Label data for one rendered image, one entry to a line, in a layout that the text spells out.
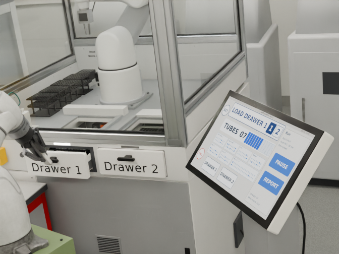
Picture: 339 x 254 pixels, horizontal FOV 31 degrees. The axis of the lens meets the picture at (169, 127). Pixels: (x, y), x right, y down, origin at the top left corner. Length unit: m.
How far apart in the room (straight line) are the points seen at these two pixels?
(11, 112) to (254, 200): 0.93
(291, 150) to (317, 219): 1.98
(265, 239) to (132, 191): 0.73
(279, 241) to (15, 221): 0.81
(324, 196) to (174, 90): 1.92
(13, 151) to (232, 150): 1.13
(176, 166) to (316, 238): 1.37
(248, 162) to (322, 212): 1.96
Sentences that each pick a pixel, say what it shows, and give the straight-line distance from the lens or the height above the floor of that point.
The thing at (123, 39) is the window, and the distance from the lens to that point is 2.30.
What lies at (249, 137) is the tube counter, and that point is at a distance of 1.90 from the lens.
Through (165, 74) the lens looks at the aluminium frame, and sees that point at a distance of 2.24.
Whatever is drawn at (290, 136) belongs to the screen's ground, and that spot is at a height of 1.16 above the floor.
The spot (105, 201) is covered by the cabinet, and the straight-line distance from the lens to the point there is 2.59.
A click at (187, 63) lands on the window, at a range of 2.37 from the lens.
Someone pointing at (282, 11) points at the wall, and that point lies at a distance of 5.41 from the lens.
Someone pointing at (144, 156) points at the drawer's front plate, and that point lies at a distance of 2.38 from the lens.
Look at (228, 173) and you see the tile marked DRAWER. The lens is 1.90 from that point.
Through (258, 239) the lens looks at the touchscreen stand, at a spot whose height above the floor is 0.78.
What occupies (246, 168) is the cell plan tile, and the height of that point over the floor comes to 1.05.
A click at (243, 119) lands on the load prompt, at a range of 1.96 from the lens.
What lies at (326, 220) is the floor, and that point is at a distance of 3.70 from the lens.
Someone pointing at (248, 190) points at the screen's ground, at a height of 1.01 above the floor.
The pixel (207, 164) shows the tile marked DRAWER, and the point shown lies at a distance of 2.01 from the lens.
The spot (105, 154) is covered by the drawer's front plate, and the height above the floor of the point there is 0.91.
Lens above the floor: 1.81
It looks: 20 degrees down
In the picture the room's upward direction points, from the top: 7 degrees counter-clockwise
